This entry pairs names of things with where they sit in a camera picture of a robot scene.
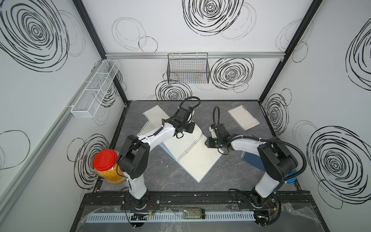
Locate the green circuit box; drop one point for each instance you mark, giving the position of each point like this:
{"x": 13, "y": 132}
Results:
{"x": 193, "y": 213}

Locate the light blue notebook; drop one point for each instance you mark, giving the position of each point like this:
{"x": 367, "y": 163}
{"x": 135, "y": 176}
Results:
{"x": 191, "y": 153}

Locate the aluminium wall rail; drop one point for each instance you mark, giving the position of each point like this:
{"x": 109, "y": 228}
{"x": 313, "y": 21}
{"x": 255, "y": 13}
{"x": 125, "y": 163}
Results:
{"x": 195, "y": 55}

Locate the white wire shelf basket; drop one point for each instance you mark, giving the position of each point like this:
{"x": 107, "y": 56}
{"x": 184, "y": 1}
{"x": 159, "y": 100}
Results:
{"x": 96, "y": 89}

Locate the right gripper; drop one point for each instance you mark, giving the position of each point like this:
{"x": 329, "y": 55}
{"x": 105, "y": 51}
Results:
{"x": 208, "y": 142}

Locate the dark blue notebook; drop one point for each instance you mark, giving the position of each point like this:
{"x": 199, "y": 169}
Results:
{"x": 253, "y": 158}

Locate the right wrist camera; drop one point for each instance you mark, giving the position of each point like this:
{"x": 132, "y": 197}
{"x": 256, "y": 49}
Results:
{"x": 212, "y": 131}

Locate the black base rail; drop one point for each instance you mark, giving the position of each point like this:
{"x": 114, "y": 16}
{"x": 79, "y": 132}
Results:
{"x": 159, "y": 199}

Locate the white lined spiral notebook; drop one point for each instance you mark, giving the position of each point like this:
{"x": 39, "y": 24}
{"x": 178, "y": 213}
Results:
{"x": 243, "y": 118}

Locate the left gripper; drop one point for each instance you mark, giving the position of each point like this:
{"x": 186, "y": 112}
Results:
{"x": 192, "y": 126}

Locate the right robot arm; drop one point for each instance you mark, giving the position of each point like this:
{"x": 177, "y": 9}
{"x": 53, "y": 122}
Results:
{"x": 281, "y": 160}

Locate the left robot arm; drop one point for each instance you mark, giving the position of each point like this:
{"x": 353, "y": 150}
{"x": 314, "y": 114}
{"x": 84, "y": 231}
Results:
{"x": 133, "y": 158}

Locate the red lid yellow jar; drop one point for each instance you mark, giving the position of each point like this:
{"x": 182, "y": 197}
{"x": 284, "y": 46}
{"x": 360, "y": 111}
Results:
{"x": 105, "y": 163}

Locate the black wire basket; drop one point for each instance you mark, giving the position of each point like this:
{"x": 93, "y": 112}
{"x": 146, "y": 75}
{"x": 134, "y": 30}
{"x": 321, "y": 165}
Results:
{"x": 188, "y": 71}

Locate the torn white lined page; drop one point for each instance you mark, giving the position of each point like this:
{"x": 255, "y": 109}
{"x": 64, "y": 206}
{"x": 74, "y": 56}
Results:
{"x": 155, "y": 116}

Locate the white slotted cable duct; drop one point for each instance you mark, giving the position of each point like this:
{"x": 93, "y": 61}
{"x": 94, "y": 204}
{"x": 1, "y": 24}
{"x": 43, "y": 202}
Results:
{"x": 169, "y": 217}

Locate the torn lined paper page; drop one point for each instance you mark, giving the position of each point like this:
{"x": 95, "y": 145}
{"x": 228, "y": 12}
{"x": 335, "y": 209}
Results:
{"x": 148, "y": 127}

